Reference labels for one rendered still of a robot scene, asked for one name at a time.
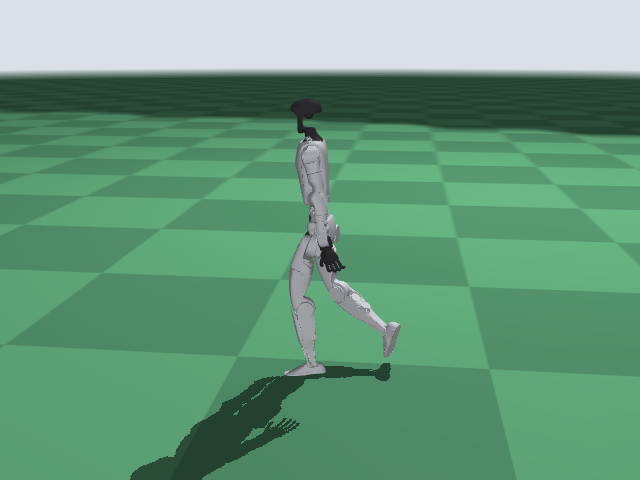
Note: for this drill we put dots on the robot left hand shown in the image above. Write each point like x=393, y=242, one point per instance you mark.
x=329, y=257

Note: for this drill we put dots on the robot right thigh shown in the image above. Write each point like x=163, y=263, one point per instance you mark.
x=338, y=290

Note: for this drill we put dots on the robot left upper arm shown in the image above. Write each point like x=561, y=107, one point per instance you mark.
x=311, y=160

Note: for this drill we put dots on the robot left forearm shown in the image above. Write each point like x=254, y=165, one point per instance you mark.
x=320, y=219

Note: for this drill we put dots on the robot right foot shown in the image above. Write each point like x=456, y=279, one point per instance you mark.
x=390, y=337

